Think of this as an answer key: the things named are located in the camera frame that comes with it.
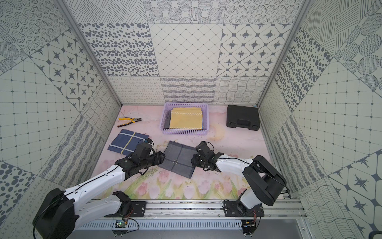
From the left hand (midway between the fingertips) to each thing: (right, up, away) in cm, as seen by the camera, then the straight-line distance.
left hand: (161, 153), depth 84 cm
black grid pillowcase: (-1, +18, +23) cm, 30 cm away
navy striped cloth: (-27, +5, +14) cm, 31 cm away
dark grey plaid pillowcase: (+9, -5, +7) cm, 12 cm away
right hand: (+19, -7, +4) cm, 21 cm away
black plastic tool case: (+56, +22, +27) cm, 65 cm away
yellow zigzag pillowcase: (+13, +20, +23) cm, 33 cm away
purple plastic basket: (-2, +30, +30) cm, 42 cm away
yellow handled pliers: (-27, +19, +26) cm, 42 cm away
